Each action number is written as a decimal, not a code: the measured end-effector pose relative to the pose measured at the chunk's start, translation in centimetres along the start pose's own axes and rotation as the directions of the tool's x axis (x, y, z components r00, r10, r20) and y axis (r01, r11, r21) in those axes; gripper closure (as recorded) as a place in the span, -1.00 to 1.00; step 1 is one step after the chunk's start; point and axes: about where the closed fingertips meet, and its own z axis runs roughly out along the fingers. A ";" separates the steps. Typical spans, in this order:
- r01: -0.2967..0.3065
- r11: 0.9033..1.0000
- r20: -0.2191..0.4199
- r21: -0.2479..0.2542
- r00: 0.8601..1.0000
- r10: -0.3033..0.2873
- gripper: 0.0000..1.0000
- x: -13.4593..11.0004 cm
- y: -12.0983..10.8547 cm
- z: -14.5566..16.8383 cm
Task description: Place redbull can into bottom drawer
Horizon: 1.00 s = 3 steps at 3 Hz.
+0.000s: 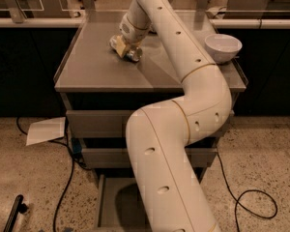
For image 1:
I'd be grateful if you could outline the white paper sheet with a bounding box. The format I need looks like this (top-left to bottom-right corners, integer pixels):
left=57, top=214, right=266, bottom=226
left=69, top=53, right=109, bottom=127
left=26, top=117, right=65, bottom=146

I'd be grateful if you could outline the black cable right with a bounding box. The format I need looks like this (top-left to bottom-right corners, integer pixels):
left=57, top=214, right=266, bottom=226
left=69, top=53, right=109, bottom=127
left=216, top=150, right=278, bottom=232

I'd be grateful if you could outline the white bowl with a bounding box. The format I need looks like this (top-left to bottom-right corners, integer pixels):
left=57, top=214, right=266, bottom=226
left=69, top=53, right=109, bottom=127
left=204, top=34, right=243, bottom=64

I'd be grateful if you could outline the black bar tool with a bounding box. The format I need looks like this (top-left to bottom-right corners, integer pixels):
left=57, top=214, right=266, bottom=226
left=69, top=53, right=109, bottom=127
left=3, top=194, right=28, bottom=232

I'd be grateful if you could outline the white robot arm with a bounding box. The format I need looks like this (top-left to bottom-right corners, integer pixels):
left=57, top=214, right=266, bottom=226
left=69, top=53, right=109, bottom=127
left=117, top=0, right=232, bottom=232

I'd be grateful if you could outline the black cable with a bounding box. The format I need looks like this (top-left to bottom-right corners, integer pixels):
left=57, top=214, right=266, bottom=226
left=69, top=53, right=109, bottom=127
left=16, top=116, right=92, bottom=232
left=216, top=150, right=278, bottom=232

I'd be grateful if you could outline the grey drawer cabinet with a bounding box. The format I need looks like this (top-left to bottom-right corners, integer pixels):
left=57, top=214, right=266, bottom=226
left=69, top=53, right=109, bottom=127
left=53, top=11, right=249, bottom=232

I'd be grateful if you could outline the crushed white green can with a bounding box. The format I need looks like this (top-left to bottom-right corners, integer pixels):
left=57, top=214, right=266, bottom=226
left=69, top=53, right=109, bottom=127
left=149, top=24, right=157, bottom=34

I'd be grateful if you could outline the silver redbull can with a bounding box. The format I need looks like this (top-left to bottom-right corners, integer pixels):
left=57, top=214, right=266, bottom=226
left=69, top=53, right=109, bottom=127
left=109, top=35, right=142, bottom=62

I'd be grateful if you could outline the grey middle drawer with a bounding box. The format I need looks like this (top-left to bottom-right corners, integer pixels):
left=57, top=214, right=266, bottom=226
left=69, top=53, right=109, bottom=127
left=81, top=148, right=217, bottom=168

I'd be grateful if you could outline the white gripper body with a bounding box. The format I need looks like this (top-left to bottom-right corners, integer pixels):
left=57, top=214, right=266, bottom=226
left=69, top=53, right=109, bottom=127
left=119, top=14, right=151, bottom=44

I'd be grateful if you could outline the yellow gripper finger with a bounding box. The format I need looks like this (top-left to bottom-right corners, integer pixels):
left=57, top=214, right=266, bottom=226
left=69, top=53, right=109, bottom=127
left=116, top=36, right=130, bottom=58

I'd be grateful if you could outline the black cable left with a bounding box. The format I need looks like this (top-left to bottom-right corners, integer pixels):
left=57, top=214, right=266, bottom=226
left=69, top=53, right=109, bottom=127
left=16, top=116, right=92, bottom=232

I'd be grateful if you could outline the grey top drawer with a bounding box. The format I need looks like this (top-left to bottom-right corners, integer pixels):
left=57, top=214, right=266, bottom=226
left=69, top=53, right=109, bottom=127
left=66, top=109, right=235, bottom=138

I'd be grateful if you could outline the blue power adapter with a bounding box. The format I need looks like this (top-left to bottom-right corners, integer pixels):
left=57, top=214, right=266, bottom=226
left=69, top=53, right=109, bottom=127
left=71, top=138, right=82, bottom=154

